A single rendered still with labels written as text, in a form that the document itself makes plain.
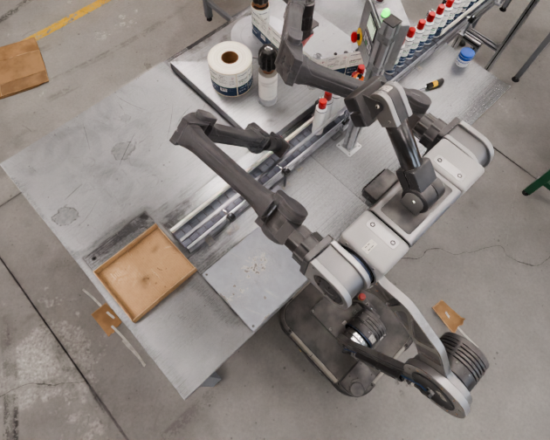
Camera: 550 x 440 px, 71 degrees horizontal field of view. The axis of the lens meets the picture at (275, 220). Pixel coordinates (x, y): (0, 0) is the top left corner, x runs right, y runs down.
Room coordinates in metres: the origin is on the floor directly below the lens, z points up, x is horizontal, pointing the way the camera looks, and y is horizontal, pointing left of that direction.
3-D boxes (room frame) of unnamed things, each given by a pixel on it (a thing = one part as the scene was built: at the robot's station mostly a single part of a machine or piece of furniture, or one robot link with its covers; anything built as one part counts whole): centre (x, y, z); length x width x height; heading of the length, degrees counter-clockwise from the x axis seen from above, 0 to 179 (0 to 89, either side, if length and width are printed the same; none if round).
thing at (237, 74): (1.35, 0.25, 0.95); 0.20 x 0.20 x 0.14
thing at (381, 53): (1.05, -0.32, 1.16); 0.04 x 0.04 x 0.67; 47
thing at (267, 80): (1.26, 0.07, 1.03); 0.09 x 0.09 x 0.30
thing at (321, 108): (1.09, -0.17, 0.98); 0.05 x 0.05 x 0.20
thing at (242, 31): (1.66, 0.13, 0.89); 0.31 x 0.31 x 0.01
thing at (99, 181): (1.16, 0.04, 0.82); 2.10 x 1.31 x 0.02; 137
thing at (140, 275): (0.39, 0.49, 0.85); 0.30 x 0.26 x 0.04; 137
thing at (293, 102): (1.52, 0.05, 0.86); 0.80 x 0.67 x 0.05; 137
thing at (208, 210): (1.12, -0.19, 0.86); 1.65 x 0.08 x 0.04; 137
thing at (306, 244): (0.32, -0.08, 1.45); 0.09 x 0.08 x 0.12; 137
